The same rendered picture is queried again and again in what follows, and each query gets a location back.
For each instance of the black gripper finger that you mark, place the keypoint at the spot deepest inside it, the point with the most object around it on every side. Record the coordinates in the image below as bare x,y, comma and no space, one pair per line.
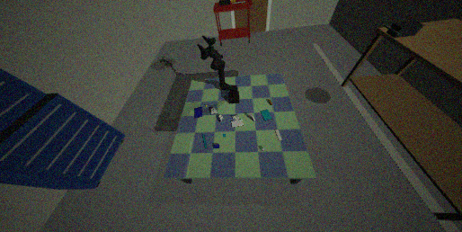
208,40
202,50

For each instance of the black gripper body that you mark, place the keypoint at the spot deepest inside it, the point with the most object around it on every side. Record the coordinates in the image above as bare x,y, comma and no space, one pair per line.
210,51

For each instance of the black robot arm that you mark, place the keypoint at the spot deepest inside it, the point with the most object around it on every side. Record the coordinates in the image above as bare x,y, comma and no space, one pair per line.
218,64

